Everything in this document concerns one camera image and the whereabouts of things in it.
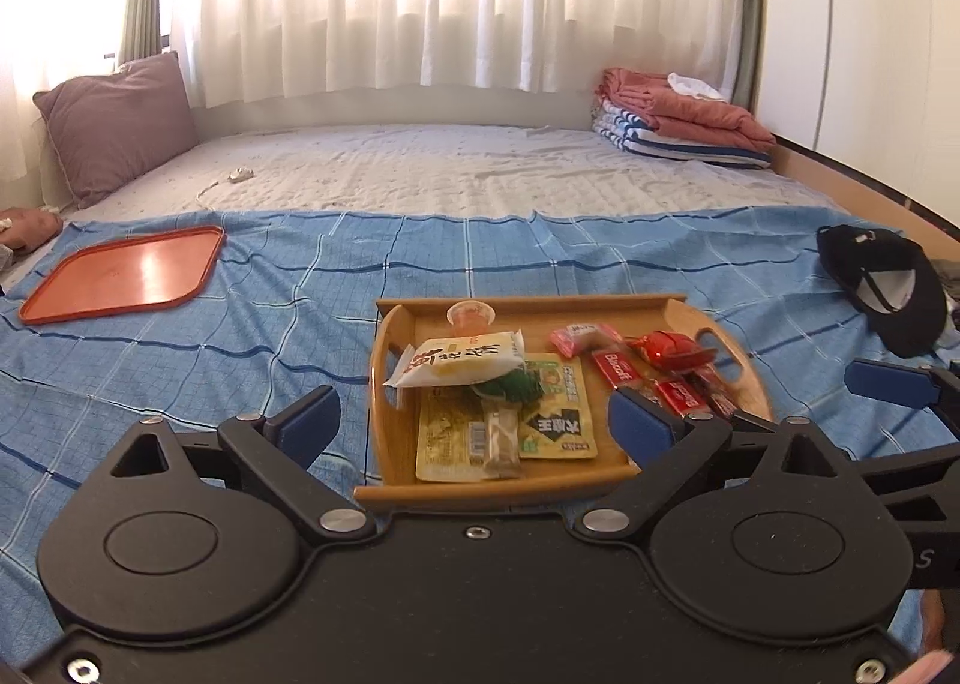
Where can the pink-red small snack packet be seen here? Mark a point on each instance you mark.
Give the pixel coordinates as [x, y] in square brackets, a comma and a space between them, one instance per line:
[577, 339]

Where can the yellow pouch with black label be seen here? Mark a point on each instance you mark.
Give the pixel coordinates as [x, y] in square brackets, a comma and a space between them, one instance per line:
[559, 421]

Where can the pink cloth bundle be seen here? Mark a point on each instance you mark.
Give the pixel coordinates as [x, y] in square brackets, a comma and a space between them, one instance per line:
[34, 226]

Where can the orange jelly cup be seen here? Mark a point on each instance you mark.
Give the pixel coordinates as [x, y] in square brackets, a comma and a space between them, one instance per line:
[471, 316]

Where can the green snack packet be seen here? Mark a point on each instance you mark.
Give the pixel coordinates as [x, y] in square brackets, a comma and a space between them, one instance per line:
[510, 384]

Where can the beige snack pouch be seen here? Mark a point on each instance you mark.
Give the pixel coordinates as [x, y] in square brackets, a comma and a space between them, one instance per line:
[446, 436]

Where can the purple pillow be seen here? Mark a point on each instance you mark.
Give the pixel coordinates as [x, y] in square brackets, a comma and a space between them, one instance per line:
[112, 121]

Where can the person's right hand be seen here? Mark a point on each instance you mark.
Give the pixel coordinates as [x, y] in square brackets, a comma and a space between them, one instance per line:
[937, 620]

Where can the white wardrobe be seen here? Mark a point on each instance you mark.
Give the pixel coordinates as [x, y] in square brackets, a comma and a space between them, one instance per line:
[870, 39]

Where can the white quilted mattress pad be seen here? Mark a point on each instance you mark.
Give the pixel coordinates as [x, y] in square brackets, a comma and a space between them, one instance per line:
[465, 163]

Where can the small white cloth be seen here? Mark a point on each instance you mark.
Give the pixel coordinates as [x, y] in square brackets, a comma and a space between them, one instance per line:
[694, 84]

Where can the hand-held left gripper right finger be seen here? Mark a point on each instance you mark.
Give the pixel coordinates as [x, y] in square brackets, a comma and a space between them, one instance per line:
[641, 425]

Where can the clear gold-trimmed cracker packet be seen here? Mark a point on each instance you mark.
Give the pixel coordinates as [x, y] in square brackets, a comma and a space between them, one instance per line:
[501, 440]

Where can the folded blue striped blanket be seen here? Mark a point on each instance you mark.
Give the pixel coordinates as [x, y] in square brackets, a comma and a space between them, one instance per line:
[637, 133]

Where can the wooden bed frame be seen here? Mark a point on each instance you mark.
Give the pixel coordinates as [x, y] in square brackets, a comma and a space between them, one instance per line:
[840, 174]

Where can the cream pastry packet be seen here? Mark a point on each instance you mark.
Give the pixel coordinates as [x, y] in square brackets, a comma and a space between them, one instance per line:
[457, 358]

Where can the folded pink blanket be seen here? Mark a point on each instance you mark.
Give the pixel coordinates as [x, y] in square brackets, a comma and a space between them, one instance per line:
[697, 118]

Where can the shiny red snack packet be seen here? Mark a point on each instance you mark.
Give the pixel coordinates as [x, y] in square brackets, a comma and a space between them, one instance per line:
[667, 346]

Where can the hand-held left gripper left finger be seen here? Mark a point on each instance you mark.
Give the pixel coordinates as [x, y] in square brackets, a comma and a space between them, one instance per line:
[311, 421]

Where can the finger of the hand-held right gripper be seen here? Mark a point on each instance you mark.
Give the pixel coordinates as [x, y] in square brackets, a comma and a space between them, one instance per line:
[915, 470]
[885, 380]

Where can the blue plaid bed sheet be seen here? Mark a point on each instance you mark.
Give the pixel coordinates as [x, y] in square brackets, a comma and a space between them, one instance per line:
[225, 369]

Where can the red plastic tray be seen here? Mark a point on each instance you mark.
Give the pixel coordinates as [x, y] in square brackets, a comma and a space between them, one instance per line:
[127, 275]

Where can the black cap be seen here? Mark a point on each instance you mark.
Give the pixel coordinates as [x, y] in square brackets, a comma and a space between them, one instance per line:
[919, 331]

